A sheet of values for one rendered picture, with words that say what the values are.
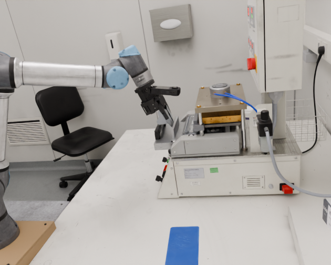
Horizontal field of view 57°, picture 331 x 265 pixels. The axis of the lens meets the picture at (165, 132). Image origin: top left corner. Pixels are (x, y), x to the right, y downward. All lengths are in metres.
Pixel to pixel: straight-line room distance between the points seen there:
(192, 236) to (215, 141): 0.33
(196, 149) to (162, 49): 1.67
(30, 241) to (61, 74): 0.57
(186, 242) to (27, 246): 0.53
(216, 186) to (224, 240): 0.23
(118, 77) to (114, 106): 1.92
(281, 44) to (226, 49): 1.62
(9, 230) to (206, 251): 0.67
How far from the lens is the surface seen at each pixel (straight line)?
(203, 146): 1.12
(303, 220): 1.06
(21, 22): 3.19
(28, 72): 1.05
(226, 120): 1.14
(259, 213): 1.15
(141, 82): 1.20
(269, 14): 1.01
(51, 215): 1.36
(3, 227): 1.21
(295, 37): 1.03
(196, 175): 1.17
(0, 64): 1.05
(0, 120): 1.22
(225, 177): 1.17
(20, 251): 1.17
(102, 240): 1.14
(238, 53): 2.63
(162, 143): 1.19
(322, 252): 0.97
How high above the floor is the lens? 1.46
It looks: 22 degrees down
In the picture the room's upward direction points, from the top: 9 degrees counter-clockwise
